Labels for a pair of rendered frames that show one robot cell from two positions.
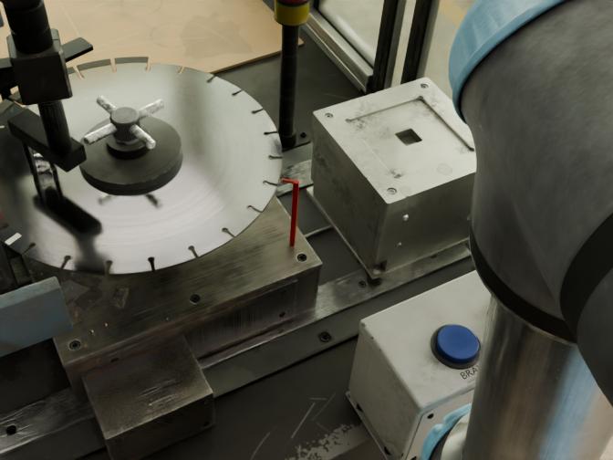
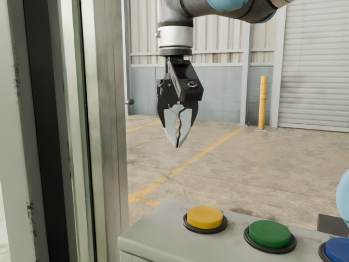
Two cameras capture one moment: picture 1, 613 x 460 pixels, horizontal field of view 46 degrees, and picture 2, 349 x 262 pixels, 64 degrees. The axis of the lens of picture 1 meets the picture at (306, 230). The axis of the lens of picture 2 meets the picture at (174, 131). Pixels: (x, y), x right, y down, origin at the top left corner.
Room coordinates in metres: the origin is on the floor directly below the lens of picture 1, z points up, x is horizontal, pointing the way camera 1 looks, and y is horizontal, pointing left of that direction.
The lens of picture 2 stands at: (0.65, -0.04, 1.06)
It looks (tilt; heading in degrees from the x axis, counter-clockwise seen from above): 12 degrees down; 240
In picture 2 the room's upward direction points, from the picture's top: straight up
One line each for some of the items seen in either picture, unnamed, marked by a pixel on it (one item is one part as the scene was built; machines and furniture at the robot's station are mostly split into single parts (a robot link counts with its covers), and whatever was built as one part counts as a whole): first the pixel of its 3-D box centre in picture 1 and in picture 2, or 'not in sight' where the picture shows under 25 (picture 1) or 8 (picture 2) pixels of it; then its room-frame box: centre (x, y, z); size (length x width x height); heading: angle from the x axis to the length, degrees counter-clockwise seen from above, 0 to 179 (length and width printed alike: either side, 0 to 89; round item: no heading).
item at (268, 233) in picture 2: not in sight; (269, 238); (0.44, -0.22, 0.90); 0.04 x 0.04 x 0.02
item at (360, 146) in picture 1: (400, 178); not in sight; (0.70, -0.12, 0.82); 0.18 x 0.18 x 0.15; 32
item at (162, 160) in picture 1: (129, 145); not in sight; (0.58, 0.20, 0.96); 0.11 x 0.11 x 0.03
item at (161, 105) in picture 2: not in sight; (167, 107); (0.36, -0.57, 0.99); 0.05 x 0.02 x 0.09; 161
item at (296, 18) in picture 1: (291, 6); not in sight; (0.84, 0.04, 0.98); 0.05 x 0.04 x 0.03; 32
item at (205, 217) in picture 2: not in sight; (204, 221); (0.47, -0.27, 0.90); 0.04 x 0.04 x 0.02
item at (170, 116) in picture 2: not in sight; (168, 126); (0.35, -0.59, 0.94); 0.06 x 0.03 x 0.09; 71
